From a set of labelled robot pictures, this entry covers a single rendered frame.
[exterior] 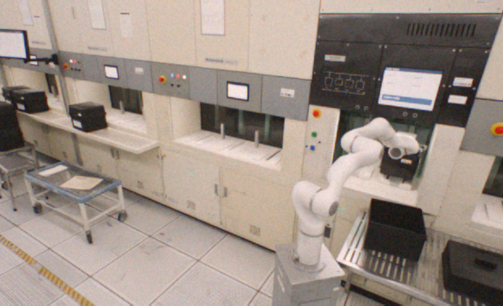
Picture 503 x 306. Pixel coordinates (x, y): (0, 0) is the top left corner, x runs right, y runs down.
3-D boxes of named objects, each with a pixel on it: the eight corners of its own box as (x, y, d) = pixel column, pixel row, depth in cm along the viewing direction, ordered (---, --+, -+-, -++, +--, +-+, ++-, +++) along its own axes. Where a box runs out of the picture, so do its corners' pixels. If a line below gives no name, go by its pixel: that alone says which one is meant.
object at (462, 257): (443, 290, 139) (451, 268, 134) (441, 252, 163) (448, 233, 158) (524, 318, 126) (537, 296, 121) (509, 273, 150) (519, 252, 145)
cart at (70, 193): (29, 214, 310) (16, 172, 291) (77, 193, 352) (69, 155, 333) (90, 246, 268) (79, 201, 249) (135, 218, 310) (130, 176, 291)
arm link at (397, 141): (407, 121, 160) (419, 142, 181) (376, 126, 170) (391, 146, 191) (408, 137, 157) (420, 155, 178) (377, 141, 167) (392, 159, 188)
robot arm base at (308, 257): (297, 275, 144) (300, 244, 137) (284, 248, 161) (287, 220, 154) (333, 269, 149) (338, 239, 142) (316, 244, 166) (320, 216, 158)
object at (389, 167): (376, 177, 214) (383, 136, 201) (382, 166, 229) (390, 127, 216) (413, 186, 202) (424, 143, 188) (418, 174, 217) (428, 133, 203)
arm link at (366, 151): (302, 210, 146) (329, 226, 135) (296, 195, 139) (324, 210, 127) (360, 146, 163) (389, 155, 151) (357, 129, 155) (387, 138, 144)
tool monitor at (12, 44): (-3, 67, 301) (-15, 27, 287) (49, 63, 341) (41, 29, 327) (17, 70, 282) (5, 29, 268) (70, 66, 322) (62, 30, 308)
